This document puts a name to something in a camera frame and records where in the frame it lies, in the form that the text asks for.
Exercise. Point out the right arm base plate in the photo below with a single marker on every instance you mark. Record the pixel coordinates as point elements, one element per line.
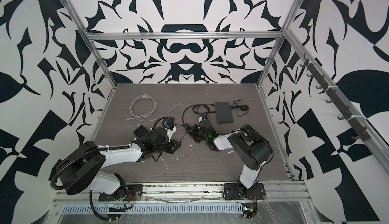
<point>235,191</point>

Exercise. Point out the black wall power adapter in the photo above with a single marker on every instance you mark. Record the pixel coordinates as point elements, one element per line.
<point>241,108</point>

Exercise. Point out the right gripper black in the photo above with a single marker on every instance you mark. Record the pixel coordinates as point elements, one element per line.
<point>193,133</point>

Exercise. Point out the wall hook rack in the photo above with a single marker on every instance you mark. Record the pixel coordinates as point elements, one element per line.
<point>333,92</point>

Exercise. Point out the small black adapter with cable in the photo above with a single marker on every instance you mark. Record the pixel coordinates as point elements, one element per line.
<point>169,121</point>

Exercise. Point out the aluminium frame crossbar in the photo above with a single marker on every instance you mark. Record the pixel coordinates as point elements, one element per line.
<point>183,35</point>

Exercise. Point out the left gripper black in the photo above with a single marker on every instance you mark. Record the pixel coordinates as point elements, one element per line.
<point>173,146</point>

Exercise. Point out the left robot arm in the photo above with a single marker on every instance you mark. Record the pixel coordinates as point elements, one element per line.
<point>82,170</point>

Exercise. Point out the black network switch box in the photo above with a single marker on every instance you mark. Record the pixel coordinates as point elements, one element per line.
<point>223,113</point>

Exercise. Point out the white slotted cable duct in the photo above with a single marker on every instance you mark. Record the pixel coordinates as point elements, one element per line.
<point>172,208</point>

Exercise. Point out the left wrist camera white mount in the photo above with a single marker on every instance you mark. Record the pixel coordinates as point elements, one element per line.
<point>170,131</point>

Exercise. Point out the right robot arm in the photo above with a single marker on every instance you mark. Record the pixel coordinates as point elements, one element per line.
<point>254,150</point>

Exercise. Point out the front aluminium rail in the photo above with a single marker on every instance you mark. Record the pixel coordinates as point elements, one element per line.
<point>196,192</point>

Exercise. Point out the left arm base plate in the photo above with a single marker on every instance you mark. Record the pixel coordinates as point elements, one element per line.
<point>128,193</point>

